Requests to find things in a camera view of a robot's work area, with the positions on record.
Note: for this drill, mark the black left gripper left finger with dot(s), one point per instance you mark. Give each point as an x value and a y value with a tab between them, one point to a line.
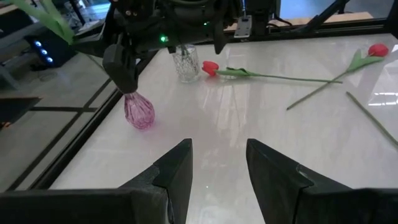
93	208

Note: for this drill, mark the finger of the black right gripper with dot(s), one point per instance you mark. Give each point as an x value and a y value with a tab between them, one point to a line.
221	39
122	68

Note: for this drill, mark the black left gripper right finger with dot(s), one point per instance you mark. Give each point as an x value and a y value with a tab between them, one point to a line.
326	208

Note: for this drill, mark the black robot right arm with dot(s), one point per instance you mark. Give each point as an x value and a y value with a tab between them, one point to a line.
261	15

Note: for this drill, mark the clear crystal glass vase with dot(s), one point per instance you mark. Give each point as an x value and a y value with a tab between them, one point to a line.
186	67

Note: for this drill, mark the purple glass vase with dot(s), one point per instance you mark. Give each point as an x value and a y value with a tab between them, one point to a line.
138	112

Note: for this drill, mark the black computer with blue lights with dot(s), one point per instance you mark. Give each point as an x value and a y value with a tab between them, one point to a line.
53	53

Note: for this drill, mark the silver metal bracket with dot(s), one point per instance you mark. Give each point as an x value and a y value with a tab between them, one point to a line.
243	28

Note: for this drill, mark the black aluminium table frame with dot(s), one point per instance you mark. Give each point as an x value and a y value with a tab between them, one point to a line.
79	141

